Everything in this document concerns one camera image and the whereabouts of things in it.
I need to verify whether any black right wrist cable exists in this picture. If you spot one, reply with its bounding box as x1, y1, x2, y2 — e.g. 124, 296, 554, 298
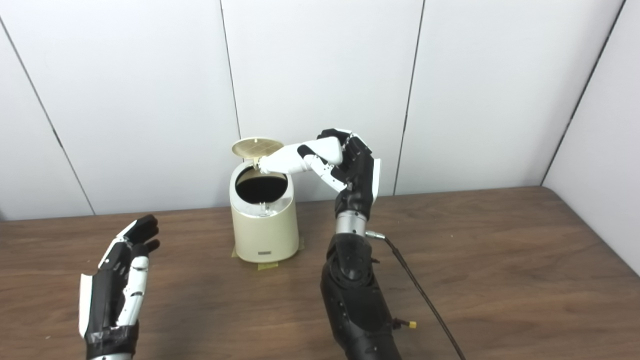
365, 230, 467, 360

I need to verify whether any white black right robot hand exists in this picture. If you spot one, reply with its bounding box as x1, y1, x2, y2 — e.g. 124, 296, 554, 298
297, 128, 382, 221

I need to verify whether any small white plastic bottle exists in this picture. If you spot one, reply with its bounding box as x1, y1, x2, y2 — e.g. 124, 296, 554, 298
258, 136, 344, 175

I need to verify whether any cream-colored round bin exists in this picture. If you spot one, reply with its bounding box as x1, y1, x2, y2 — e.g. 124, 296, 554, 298
229, 160, 301, 263

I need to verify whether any cream round bin lid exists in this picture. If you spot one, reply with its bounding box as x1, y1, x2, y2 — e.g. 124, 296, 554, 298
231, 137, 285, 166

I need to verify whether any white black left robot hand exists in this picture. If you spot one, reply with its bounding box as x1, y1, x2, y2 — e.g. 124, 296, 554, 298
78, 214, 161, 359

